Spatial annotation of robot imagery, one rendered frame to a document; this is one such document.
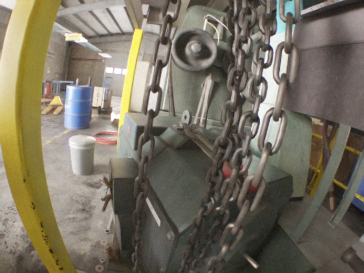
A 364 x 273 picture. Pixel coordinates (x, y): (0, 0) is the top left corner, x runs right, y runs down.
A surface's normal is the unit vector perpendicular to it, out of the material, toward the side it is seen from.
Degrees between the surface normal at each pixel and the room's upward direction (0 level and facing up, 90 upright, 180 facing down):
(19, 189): 90
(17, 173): 90
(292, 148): 72
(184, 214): 45
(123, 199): 90
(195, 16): 90
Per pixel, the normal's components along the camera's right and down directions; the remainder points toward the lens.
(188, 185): -0.49, -0.70
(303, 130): 0.18, -0.04
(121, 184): 0.46, 0.30
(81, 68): 0.14, 0.27
